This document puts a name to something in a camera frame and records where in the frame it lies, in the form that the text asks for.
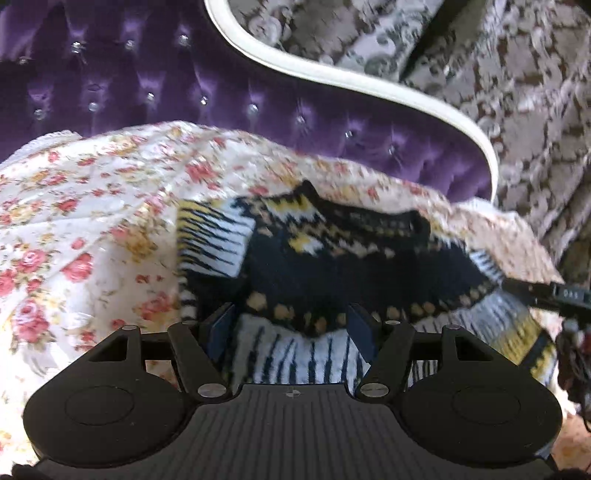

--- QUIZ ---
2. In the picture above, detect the patterned knit sweater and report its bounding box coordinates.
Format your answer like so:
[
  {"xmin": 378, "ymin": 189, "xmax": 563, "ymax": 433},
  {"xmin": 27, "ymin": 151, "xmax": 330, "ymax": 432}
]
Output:
[{"xmin": 175, "ymin": 180, "xmax": 563, "ymax": 389}]

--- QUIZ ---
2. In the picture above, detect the purple tufted headboard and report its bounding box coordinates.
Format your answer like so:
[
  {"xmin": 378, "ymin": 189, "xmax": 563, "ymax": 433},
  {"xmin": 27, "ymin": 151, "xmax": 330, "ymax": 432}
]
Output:
[{"xmin": 0, "ymin": 0, "xmax": 500, "ymax": 204}]

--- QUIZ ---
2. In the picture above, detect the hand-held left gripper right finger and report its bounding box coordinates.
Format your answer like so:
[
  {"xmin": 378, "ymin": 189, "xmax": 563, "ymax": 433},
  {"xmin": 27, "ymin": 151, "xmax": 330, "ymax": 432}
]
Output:
[{"xmin": 347, "ymin": 302, "xmax": 486, "ymax": 401}]

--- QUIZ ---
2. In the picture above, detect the damask patterned curtain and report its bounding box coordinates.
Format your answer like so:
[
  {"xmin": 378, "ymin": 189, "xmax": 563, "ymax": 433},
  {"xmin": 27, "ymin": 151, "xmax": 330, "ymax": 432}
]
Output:
[{"xmin": 225, "ymin": 0, "xmax": 591, "ymax": 282}]

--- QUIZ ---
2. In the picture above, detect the floral blanket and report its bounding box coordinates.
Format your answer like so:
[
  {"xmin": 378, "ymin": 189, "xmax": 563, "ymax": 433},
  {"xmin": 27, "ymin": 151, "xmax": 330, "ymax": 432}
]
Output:
[{"xmin": 0, "ymin": 121, "xmax": 571, "ymax": 467}]

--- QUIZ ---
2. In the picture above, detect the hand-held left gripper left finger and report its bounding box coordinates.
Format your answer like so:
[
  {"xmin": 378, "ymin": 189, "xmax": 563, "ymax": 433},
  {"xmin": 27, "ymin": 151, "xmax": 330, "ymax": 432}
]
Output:
[{"xmin": 85, "ymin": 302, "xmax": 235, "ymax": 401}]

